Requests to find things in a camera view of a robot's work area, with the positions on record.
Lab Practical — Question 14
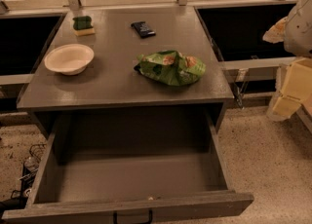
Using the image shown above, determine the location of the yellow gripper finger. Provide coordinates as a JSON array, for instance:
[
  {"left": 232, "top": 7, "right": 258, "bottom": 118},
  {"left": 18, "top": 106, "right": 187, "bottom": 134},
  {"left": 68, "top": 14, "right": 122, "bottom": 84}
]
[
  {"left": 262, "top": 17, "right": 288, "bottom": 44},
  {"left": 272, "top": 57, "right": 312, "bottom": 119}
]

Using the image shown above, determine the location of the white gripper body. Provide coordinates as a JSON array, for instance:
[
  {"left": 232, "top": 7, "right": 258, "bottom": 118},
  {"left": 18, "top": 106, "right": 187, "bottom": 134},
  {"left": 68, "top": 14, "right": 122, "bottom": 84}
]
[{"left": 284, "top": 0, "right": 312, "bottom": 56}]

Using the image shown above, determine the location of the green rice chip bag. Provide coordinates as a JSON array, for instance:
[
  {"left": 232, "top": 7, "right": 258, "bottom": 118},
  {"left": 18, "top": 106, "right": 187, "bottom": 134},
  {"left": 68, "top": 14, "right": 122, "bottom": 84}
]
[{"left": 134, "top": 51, "right": 206, "bottom": 87}]

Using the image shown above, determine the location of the grey cabinet with top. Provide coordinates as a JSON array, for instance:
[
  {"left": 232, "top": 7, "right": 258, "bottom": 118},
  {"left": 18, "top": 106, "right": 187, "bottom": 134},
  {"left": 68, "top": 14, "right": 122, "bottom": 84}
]
[{"left": 18, "top": 6, "right": 233, "bottom": 135}]

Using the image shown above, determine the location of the open grey top drawer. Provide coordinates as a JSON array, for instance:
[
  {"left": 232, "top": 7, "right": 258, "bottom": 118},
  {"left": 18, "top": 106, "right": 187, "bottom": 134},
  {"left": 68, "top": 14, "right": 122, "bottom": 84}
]
[{"left": 3, "top": 108, "right": 254, "bottom": 224}]

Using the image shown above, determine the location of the green yellow sponge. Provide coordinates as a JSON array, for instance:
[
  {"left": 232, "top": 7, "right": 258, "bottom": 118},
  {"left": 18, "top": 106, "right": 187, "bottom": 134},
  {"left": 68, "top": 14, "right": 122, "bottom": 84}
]
[{"left": 73, "top": 16, "right": 95, "bottom": 36}]

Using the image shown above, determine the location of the white paper bowl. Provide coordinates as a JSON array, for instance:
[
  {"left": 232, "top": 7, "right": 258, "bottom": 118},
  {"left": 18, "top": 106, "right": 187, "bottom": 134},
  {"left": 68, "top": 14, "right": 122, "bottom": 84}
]
[{"left": 44, "top": 44, "right": 95, "bottom": 75}]

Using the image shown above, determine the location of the black drawer handle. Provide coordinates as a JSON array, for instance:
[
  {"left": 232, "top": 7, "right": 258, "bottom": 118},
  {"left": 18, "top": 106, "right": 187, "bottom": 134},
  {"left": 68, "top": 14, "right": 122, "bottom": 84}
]
[{"left": 113, "top": 210, "right": 153, "bottom": 224}]

